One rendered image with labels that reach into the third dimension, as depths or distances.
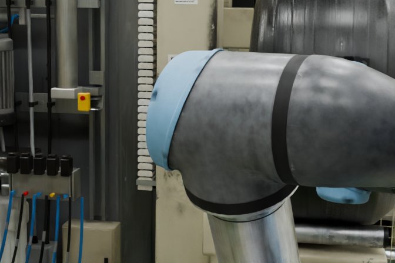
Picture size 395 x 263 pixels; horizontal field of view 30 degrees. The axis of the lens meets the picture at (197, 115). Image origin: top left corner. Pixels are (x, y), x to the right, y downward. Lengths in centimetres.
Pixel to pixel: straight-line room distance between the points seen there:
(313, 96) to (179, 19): 100
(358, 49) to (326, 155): 78
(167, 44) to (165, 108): 94
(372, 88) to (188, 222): 107
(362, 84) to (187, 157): 17
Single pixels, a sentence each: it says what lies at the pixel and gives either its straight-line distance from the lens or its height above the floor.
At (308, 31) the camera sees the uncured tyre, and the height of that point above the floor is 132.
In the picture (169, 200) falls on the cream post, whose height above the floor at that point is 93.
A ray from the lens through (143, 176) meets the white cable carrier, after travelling 166.
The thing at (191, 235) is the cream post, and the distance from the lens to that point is 165.
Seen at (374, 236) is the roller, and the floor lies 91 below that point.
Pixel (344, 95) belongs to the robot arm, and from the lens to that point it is 61.
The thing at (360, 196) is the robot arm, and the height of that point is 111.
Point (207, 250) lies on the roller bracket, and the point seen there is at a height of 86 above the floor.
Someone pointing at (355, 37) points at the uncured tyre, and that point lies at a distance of 138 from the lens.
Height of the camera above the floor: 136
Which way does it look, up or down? 8 degrees down
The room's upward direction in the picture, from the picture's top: 1 degrees clockwise
